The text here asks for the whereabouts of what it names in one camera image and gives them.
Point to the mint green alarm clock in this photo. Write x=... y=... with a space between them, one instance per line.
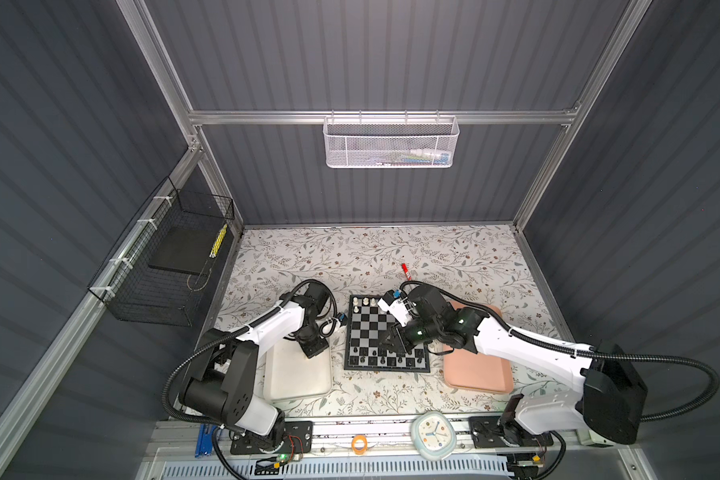
x=433 y=436

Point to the white chess pieces on board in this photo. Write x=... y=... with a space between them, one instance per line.
x=365 y=305

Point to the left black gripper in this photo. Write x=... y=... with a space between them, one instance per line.
x=312 y=350

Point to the blue clamp tool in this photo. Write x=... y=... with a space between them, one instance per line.
x=204 y=442

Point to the yellow brush in basket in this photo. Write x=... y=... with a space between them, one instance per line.
x=219 y=239

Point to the black wire basket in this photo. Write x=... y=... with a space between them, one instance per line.
x=162 y=272

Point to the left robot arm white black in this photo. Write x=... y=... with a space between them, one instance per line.
x=215 y=384

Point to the white plastic tray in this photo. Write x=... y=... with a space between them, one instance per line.
x=289 y=374

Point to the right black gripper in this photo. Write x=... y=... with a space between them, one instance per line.
x=396 y=339

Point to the pink plastic tray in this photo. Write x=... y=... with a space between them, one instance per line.
x=477 y=372

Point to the white wire basket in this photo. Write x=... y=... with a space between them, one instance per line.
x=396 y=142

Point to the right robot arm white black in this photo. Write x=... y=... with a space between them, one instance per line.
x=605 y=392

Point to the black chess pieces on board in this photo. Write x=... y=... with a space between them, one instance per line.
x=367 y=357

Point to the black white chess board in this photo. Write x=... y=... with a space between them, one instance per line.
x=365 y=330

